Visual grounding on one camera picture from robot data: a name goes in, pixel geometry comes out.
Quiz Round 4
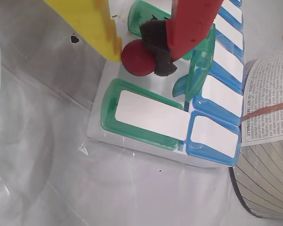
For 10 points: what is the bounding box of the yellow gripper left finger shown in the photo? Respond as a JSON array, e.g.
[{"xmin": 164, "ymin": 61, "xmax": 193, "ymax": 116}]
[{"xmin": 43, "ymin": 0, "xmax": 123, "ymax": 63}]

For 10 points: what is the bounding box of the red gripper right finger foam pad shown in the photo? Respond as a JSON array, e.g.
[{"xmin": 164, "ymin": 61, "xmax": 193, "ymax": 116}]
[{"xmin": 139, "ymin": 0, "xmax": 225, "ymax": 77}]

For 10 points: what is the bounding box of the red ball pill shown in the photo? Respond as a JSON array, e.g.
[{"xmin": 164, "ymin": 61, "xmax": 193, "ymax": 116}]
[{"xmin": 121, "ymin": 39, "xmax": 158, "ymax": 77}]

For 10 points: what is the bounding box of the weekly pill organizer box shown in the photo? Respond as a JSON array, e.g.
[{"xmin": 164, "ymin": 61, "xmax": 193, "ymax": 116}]
[{"xmin": 86, "ymin": 0, "xmax": 246, "ymax": 169}]

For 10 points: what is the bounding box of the can with printed label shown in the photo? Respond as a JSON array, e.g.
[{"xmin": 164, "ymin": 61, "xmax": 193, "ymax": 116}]
[{"xmin": 228, "ymin": 43, "xmax": 283, "ymax": 219}]

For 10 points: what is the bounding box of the white tablecloth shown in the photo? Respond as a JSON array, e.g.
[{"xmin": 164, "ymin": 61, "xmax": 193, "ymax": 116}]
[{"xmin": 0, "ymin": 0, "xmax": 283, "ymax": 226}]

